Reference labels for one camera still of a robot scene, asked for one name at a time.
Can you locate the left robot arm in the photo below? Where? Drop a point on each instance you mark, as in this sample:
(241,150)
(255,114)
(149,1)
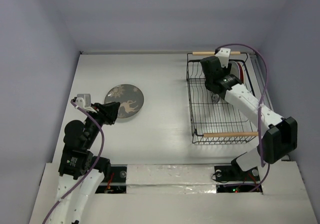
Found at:
(80,171)

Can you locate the blue patterned plate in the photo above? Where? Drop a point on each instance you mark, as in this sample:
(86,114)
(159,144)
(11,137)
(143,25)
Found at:
(215,98)

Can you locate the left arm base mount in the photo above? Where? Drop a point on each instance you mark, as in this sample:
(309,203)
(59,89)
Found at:
(115,183)

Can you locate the red plate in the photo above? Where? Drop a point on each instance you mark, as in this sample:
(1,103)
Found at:
(242,76)

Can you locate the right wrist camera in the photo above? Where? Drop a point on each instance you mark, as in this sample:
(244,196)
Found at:
(223,54)

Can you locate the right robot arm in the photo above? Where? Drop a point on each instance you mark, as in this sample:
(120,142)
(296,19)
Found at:
(277,136)

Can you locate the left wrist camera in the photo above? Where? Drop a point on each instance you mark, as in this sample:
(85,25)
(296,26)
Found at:
(83,100)

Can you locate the grey reindeer plate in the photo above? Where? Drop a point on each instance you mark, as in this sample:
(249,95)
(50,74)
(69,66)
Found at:
(130,97)

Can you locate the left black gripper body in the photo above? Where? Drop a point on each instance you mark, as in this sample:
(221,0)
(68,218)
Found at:
(100,115)

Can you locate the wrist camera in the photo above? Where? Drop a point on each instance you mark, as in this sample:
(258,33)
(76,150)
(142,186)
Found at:
(83,100)
(223,54)

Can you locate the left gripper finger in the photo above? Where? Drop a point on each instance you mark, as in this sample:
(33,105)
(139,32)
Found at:
(111,106)
(111,116)

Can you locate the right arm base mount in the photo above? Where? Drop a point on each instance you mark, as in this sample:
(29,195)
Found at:
(230,180)

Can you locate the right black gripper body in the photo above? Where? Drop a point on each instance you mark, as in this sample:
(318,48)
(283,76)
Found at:
(210,84)

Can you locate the black wire dish rack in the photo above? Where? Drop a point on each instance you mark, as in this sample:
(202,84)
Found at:
(213,124)

